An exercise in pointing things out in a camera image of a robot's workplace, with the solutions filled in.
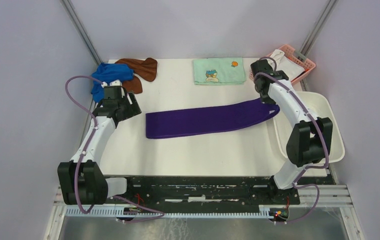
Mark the purple towel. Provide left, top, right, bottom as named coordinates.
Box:
left=145, top=98, right=280, bottom=139

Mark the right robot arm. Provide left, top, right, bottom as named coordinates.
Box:
left=250, top=57, right=333, bottom=204

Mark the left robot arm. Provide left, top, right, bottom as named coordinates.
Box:
left=57, top=86, right=142, bottom=206

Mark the white cloth in basket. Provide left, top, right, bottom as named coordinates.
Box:
left=269, top=49, right=305, bottom=81

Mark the blue towel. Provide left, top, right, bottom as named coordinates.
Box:
left=91, top=63, right=134, bottom=103

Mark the brown towel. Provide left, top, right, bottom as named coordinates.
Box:
left=115, top=57, right=158, bottom=94

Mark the mint green cartoon towel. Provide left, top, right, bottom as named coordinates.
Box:
left=192, top=57, right=246, bottom=86

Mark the white plastic tub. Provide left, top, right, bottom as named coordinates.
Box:
left=272, top=91, right=345, bottom=163

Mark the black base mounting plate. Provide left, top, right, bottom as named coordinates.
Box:
left=72, top=174, right=337, bottom=215

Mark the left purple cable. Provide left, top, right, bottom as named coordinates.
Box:
left=64, top=75, right=166, bottom=224

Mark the purple cable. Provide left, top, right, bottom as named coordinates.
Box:
left=254, top=56, right=331, bottom=225
left=64, top=75, right=166, bottom=224

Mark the white slotted cable duct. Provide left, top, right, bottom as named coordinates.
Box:
left=64, top=205, right=274, bottom=220

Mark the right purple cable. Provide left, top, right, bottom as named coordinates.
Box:
left=254, top=56, right=331, bottom=225

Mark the aluminium frame rail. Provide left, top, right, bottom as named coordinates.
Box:
left=53, top=184, right=353, bottom=208

